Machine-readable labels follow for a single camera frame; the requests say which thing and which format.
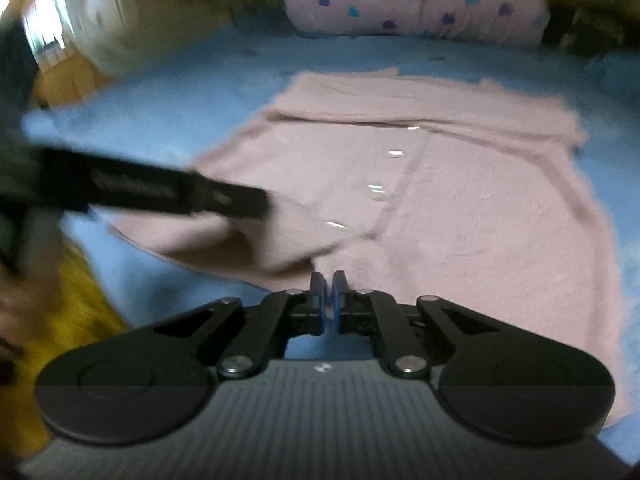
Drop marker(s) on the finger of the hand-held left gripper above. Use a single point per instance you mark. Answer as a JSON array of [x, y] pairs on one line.
[[235, 200]]

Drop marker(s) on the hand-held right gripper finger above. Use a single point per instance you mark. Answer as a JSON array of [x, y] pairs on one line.
[[338, 317], [325, 317]]

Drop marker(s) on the pink knitted cardigan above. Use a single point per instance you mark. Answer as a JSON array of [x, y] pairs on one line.
[[475, 210]]

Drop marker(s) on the person's left hand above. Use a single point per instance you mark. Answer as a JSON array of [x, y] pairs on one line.
[[27, 305]]

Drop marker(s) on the blue bed sheet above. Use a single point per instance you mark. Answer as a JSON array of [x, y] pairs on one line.
[[175, 110]]

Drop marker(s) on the yellow cloth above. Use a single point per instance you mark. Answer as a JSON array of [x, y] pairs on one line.
[[75, 320]]

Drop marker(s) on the white sheer curtain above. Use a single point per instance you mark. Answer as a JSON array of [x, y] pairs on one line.
[[125, 20]]

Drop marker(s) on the pink heart print quilt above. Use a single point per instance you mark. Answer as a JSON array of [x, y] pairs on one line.
[[400, 5]]

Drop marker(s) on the dark fuzzy cloth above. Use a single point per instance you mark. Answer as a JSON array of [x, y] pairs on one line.
[[585, 30]]

